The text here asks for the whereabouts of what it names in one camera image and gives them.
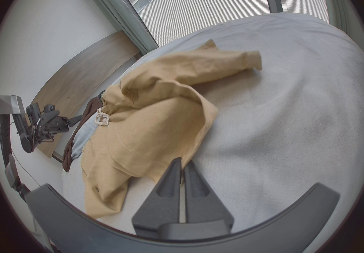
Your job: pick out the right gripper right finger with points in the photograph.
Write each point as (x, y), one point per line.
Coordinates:
(207, 206)

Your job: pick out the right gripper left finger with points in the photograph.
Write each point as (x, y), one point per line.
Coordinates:
(159, 209)

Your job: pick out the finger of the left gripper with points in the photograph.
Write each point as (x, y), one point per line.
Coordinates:
(74, 121)

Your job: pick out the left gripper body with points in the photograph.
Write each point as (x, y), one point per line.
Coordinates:
(55, 122)

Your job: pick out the tan shorts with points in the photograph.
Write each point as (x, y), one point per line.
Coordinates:
(156, 118)

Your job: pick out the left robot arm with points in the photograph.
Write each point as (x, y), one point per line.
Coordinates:
(24, 138)

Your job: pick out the bed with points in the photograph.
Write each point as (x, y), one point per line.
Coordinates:
(284, 90)

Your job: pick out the brown garment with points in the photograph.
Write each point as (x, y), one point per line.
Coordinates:
(85, 115)

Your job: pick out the pale blue garment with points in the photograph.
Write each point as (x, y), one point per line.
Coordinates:
(84, 138)

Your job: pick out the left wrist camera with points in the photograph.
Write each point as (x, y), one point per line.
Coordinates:
(49, 107)

